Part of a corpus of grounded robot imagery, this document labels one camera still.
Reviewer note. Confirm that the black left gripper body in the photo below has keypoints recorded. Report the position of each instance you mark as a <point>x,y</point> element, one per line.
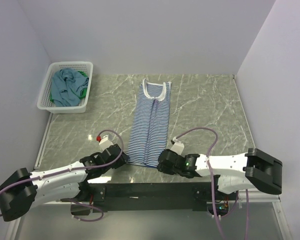
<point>120,161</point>

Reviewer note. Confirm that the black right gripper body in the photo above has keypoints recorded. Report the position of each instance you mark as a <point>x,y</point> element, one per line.
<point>172,171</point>

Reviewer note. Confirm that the blue white striped tank top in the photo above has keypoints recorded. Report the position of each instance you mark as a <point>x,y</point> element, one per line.
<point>149,130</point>

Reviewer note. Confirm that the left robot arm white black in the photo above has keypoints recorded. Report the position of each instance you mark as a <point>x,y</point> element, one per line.
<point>24,190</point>

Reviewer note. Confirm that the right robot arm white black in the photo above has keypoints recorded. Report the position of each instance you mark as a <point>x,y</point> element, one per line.
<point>254,169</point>

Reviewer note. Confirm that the green tank top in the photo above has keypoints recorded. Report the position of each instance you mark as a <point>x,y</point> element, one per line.
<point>83,92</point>

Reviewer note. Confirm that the teal tank top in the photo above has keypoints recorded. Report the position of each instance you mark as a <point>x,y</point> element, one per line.
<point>67,87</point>

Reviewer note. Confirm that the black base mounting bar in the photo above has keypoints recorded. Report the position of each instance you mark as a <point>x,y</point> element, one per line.
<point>146,196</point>

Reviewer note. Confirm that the white plastic laundry basket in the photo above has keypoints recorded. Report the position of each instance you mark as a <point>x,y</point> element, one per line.
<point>66,87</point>

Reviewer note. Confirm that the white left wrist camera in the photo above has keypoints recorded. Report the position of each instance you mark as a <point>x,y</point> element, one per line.
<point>104,141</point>

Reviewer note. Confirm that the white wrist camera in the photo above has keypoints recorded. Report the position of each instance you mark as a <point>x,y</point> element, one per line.
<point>104,141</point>
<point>177,146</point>

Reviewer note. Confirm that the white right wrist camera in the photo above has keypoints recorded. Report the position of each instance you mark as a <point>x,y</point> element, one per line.
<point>177,146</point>

